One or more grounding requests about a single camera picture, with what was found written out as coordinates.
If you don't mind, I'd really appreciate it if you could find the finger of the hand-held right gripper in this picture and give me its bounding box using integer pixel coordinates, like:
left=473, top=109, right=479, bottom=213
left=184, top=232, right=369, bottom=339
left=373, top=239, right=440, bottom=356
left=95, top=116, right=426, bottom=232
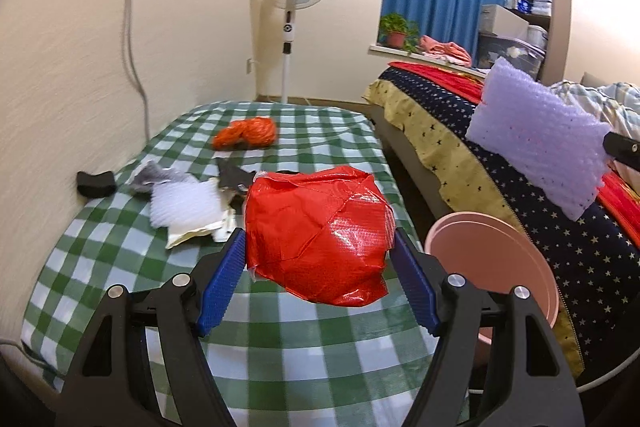
left=602, top=132, right=640, bottom=168

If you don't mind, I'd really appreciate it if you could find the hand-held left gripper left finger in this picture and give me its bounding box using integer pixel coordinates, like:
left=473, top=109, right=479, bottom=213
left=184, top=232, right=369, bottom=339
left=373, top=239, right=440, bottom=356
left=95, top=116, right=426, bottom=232
left=60, top=227, right=248, bottom=427

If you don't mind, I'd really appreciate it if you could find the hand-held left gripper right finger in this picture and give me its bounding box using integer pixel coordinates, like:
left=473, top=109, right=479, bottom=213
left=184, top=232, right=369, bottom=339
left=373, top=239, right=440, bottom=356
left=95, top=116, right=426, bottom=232
left=392, top=227, right=586, bottom=427

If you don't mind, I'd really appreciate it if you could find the cream padded envelope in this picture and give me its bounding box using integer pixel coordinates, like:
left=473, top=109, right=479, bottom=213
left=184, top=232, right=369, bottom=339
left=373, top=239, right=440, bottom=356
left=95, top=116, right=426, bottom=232
left=165, top=202, right=246, bottom=250

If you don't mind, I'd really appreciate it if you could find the pink plastic bin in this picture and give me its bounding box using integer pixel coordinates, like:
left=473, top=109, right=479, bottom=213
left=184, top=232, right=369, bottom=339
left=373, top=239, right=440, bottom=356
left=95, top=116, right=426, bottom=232
left=424, top=212, right=560, bottom=368

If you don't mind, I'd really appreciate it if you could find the purple bubble wrap sheet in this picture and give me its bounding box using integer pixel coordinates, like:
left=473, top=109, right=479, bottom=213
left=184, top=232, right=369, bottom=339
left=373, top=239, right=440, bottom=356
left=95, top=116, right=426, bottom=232
left=465, top=57, right=613, bottom=222

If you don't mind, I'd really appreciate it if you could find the red plastic bag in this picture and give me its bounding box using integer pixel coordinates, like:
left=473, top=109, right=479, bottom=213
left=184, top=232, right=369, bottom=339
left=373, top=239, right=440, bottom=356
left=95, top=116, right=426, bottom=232
left=243, top=166, right=397, bottom=307

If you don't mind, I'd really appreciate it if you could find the white grey paper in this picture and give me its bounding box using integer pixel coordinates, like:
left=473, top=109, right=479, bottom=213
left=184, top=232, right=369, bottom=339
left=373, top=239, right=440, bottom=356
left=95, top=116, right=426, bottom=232
left=131, top=160, right=193, bottom=195

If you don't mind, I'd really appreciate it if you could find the blue plaid quilt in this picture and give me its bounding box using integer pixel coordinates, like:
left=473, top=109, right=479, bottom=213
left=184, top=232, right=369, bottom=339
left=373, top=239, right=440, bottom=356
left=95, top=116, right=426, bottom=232
left=550, top=79, right=640, bottom=178

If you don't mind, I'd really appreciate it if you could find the black paper scrap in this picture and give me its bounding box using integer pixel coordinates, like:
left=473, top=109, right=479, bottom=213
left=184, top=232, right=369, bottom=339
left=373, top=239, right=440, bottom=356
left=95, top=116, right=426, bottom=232
left=216, top=158, right=258, bottom=195

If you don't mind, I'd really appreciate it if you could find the bed with red blanket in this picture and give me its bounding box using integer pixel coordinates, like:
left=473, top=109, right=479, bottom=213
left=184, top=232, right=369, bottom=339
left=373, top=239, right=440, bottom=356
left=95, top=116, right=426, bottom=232
left=362, top=67, right=640, bottom=378

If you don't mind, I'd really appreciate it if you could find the green checked tablecloth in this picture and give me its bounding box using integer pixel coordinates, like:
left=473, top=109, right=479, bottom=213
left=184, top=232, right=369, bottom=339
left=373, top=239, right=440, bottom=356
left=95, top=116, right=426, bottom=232
left=20, top=101, right=471, bottom=427

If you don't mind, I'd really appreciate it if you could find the white plastic container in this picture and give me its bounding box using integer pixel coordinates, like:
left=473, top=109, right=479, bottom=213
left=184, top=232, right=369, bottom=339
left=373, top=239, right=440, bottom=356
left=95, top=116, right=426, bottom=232
left=525, top=25, right=550, bottom=52

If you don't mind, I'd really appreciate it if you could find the orange crumpled plastic bag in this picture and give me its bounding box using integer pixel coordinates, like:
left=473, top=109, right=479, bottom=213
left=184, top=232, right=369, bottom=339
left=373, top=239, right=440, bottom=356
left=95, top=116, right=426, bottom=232
left=212, top=117, right=279, bottom=152

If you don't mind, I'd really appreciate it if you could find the small black curved object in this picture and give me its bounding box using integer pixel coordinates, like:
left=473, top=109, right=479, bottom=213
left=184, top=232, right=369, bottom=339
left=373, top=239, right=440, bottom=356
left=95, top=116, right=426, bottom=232
left=76, top=170, right=116, bottom=198

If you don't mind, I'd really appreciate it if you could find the clear plastic storage box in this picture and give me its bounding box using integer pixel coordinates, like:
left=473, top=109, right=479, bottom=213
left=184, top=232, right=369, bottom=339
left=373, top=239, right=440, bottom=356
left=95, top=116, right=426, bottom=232
left=475, top=32, right=546, bottom=82

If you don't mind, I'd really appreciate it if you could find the white cardboard box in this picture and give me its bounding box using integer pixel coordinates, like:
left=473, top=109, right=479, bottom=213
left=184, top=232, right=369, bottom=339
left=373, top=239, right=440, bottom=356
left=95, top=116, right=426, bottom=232
left=480, top=4, right=530, bottom=38

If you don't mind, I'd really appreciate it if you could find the pink folded cloth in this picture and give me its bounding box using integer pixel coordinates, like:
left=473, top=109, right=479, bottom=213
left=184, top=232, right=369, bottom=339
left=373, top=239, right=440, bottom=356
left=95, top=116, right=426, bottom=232
left=417, top=35, right=473, bottom=65

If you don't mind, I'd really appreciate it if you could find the white windowsill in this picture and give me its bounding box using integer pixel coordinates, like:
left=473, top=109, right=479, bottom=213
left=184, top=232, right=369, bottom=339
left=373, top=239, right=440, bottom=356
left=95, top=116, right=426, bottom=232
left=368, top=43, right=491, bottom=72

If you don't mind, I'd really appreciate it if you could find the potted green plant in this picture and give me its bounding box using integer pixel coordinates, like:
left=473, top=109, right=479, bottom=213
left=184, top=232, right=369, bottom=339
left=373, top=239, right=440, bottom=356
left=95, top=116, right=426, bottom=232
left=378, top=13, right=421, bottom=52

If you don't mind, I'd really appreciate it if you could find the grey bed frame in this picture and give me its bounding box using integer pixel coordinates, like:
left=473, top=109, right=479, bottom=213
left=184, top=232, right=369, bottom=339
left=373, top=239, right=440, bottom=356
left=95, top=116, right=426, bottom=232
left=370, top=104, right=451, bottom=218

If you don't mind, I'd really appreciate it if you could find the white floor cable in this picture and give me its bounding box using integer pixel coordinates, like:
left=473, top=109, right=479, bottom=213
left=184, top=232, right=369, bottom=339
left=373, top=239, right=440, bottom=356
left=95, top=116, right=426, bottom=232
left=0, top=337, right=66, bottom=380

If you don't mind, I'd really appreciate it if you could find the grey wall cable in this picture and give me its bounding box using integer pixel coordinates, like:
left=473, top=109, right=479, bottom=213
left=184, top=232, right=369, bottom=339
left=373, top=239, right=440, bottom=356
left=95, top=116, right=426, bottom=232
left=120, top=0, right=151, bottom=140

